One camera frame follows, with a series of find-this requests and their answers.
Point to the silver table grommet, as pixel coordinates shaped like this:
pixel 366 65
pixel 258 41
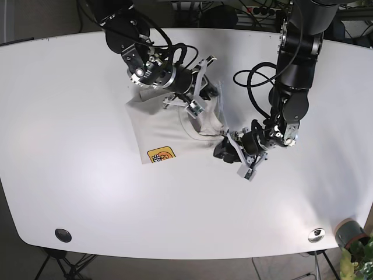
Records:
pixel 316 235

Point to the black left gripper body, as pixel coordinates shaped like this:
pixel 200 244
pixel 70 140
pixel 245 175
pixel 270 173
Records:
pixel 280 128

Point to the white graphic T-shirt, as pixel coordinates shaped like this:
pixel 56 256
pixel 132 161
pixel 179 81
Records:
pixel 165 131

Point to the black tripod stand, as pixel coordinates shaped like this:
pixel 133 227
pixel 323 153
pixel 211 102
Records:
pixel 70 270

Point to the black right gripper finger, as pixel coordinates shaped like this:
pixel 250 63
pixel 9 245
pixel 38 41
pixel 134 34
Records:
pixel 208 92
pixel 198 105

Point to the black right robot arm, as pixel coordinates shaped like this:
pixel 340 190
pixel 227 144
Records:
pixel 125 27

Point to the black table grommet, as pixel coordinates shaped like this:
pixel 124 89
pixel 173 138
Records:
pixel 63 235

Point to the potted green plant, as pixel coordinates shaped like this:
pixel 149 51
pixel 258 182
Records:
pixel 356 246

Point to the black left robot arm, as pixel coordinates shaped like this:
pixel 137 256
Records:
pixel 279 92

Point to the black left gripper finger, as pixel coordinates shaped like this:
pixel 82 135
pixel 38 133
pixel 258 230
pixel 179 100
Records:
pixel 249 165
pixel 231 148

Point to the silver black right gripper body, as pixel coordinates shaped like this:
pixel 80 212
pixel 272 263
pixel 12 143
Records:
pixel 161 68

